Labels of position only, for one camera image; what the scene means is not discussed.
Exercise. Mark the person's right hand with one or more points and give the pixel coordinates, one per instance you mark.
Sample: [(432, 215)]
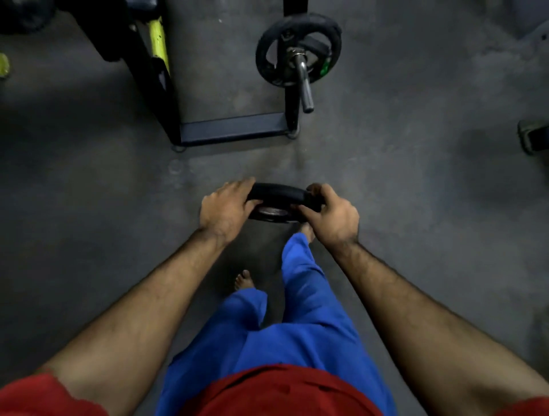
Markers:
[(336, 220)]

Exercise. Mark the person's left hand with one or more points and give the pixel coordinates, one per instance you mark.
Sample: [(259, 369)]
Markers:
[(223, 212)]

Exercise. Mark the person's right thumb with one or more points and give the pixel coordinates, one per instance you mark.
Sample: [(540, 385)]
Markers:
[(307, 213)]

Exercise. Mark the person's left thumb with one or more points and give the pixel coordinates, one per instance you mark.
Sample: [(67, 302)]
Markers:
[(254, 206)]

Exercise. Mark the small black weight plate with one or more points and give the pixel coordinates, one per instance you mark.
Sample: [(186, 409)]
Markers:
[(278, 202)]

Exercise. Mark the person's right forearm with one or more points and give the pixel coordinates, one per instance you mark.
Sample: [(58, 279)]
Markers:
[(433, 334)]

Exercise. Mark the person's left forearm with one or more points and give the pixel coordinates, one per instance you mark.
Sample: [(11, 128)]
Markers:
[(128, 317)]

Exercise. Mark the person's left foot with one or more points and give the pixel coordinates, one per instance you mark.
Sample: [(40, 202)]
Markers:
[(243, 280)]

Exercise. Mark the black steel weight rack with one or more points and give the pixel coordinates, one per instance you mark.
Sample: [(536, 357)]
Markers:
[(231, 128)]

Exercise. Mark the blue trousers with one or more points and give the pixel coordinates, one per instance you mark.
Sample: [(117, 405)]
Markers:
[(296, 325)]

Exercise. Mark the chrome plate holder peg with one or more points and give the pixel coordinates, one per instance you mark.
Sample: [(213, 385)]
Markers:
[(303, 81)]

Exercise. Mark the black weight plate on rack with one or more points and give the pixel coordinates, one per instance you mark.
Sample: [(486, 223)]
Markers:
[(274, 47)]

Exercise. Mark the red shirt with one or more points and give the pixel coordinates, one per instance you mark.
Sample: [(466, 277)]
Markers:
[(274, 392)]

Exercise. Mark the yellow-green machine bar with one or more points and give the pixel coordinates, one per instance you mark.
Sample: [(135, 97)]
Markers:
[(158, 43)]

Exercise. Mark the black equipment base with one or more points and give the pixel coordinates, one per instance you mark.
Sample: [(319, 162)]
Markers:
[(534, 136)]

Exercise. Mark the yellow-green object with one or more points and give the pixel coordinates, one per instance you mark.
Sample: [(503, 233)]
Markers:
[(4, 65)]

